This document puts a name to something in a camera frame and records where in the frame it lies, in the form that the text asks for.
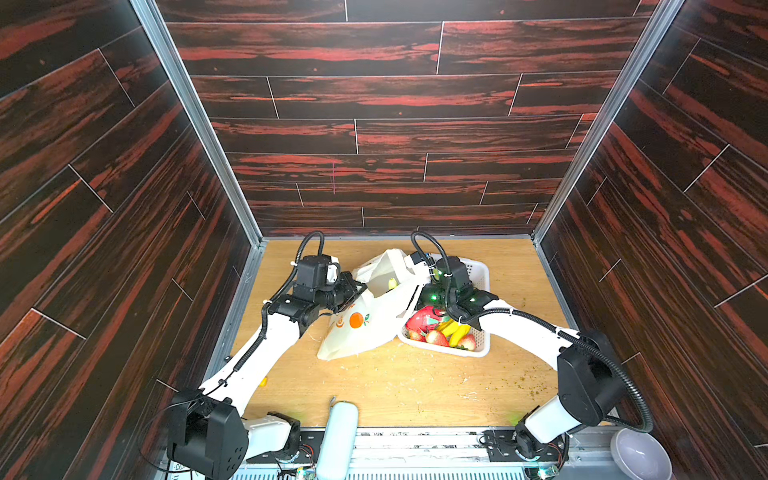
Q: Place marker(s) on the white fruit-print plastic bag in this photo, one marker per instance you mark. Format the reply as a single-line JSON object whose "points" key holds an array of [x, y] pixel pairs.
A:
{"points": [[379, 314]]}

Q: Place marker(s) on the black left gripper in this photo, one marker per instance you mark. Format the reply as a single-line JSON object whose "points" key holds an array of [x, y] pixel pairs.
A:
{"points": [[347, 289]]}

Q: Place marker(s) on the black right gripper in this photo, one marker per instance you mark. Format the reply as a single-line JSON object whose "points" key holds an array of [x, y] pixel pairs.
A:
{"points": [[433, 287]]}

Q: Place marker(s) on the red fake dragon fruit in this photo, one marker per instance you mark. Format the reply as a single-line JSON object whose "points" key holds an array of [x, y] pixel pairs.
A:
{"points": [[425, 320]]}

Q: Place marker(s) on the white bowl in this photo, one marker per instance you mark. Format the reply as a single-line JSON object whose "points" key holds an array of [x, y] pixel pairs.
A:
{"points": [[640, 456]]}

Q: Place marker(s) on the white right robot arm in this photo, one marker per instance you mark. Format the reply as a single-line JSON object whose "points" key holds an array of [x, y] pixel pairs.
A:
{"points": [[593, 387]]}

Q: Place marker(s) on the pale green cylinder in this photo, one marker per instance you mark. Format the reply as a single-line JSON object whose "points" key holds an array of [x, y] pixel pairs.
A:
{"points": [[338, 442]]}

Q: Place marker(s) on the metal base rail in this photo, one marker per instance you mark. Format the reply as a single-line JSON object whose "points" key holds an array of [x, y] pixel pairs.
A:
{"points": [[471, 453]]}

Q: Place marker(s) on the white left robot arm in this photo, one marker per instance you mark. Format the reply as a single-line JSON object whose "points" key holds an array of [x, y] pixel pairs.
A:
{"points": [[206, 432]]}

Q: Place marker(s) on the yellow fake banana bunch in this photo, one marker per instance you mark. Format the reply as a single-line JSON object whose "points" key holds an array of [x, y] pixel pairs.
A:
{"points": [[453, 331]]}

